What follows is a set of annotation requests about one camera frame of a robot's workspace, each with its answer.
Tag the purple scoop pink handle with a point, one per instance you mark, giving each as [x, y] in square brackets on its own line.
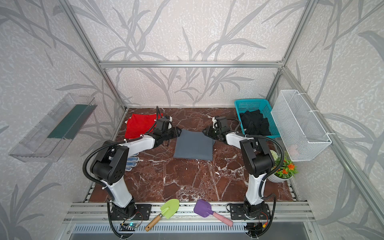
[204, 209]

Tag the red folded t-shirt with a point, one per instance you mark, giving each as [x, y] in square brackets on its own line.
[138, 125]

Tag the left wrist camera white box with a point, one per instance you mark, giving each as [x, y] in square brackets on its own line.
[168, 122]

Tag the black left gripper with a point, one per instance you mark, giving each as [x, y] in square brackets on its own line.
[171, 135]

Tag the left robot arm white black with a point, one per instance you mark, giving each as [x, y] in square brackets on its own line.
[106, 166]

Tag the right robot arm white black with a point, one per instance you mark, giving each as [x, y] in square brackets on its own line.
[258, 161]

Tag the grey t-shirt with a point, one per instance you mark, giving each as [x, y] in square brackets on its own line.
[194, 146]

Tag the potted artificial flower plant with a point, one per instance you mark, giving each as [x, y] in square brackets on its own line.
[285, 172]

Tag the white wire mesh basket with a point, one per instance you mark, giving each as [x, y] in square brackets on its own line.
[300, 129]

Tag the clear plastic wall shelf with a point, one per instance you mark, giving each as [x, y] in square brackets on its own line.
[50, 138]

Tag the blue dotted work glove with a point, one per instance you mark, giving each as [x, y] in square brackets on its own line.
[132, 162]

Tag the teal plastic basket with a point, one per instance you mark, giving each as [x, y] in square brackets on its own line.
[257, 104]

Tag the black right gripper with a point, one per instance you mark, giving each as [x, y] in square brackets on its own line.
[211, 133]

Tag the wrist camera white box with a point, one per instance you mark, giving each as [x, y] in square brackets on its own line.
[215, 122]
[168, 122]

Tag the aluminium frame enclosure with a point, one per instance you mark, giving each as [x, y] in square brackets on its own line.
[360, 180]

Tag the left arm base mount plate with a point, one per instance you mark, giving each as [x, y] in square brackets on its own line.
[141, 211]

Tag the small green circuit board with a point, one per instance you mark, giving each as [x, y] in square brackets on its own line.
[129, 227]

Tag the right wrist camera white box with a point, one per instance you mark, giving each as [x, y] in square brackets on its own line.
[215, 122]

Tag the black t-shirt in basket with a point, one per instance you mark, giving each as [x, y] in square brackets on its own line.
[255, 124]

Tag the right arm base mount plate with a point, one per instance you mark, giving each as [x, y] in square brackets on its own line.
[249, 212]

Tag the green garden trowel wooden handle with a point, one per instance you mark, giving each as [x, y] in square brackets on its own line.
[167, 210]

